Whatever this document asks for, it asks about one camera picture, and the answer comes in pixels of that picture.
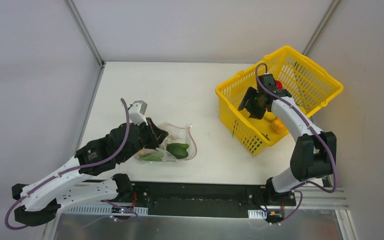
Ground green leaf vegetable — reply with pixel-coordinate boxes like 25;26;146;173
138;150;168;162

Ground red tomato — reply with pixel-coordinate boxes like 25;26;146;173
275;80;283;90

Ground orange bell pepper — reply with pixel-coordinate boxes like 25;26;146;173
271;118;288;135

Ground clear pink-dotted zip bag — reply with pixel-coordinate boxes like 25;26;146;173
134;122;198;163

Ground dark green avocado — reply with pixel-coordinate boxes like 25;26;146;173
166;142;189;160

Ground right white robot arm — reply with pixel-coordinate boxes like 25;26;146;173
238;73;338;205

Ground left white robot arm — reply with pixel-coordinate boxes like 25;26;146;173
9;117;169;228

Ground yellow plastic basket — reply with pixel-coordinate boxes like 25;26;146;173
215;45;344;156

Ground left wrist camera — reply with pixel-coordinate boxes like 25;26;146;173
128;100;148;125

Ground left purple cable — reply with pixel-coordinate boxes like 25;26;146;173
5;97;131;231

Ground purple cable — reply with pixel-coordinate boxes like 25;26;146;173
254;62;339;226
5;97;131;231

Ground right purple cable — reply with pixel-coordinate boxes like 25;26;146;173
254;62;339;226

